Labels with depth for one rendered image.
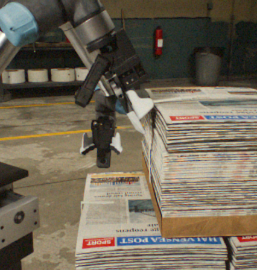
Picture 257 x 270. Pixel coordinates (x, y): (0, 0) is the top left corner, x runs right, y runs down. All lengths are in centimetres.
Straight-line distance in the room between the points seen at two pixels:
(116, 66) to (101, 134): 44
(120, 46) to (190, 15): 744
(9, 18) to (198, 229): 51
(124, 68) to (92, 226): 33
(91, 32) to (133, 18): 691
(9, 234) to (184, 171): 53
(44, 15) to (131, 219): 44
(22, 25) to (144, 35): 707
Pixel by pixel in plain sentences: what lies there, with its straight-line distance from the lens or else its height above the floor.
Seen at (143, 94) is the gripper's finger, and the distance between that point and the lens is 87.
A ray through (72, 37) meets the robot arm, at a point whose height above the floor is 118.
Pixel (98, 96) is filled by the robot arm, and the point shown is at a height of 98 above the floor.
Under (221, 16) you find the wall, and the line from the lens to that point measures 859.
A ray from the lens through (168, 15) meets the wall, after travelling 799.
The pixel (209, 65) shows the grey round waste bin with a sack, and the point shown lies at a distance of 775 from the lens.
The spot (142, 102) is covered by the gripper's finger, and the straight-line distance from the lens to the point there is 78.
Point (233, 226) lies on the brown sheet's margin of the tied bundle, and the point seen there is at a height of 86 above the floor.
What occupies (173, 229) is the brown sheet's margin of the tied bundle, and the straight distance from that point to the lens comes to 74.
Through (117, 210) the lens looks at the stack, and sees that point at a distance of 86.
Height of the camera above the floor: 123
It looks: 16 degrees down
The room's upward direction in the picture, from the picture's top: straight up
